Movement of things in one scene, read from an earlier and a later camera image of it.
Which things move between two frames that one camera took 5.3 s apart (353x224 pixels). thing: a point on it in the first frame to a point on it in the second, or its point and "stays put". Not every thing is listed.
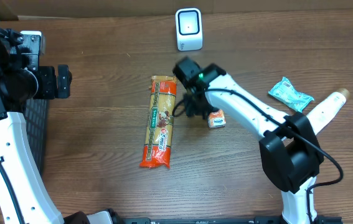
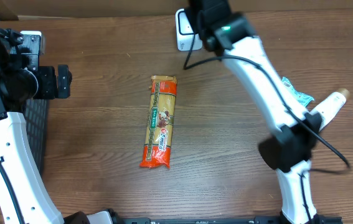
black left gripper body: [63, 81] stays put
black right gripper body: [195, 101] to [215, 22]
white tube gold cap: [326, 112] stays put
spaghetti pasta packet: [159, 122] stays put
